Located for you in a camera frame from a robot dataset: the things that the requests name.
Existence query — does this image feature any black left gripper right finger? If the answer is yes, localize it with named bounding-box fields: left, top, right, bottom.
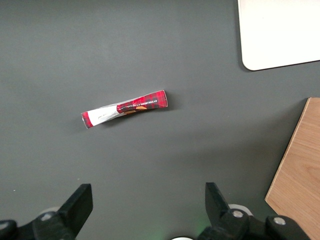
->
left=196, top=182, right=312, bottom=240

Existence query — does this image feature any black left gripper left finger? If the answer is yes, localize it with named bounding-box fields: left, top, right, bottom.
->
left=0, top=183, right=94, bottom=240

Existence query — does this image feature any light wooden board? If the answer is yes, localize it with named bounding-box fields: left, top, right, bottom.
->
left=264, top=97, right=320, bottom=240

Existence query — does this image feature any cream white plastic tray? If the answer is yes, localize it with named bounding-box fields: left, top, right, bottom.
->
left=237, top=0, right=320, bottom=72

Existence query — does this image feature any red tartan shortbread cookie box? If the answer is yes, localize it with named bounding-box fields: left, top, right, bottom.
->
left=80, top=89, right=169, bottom=130

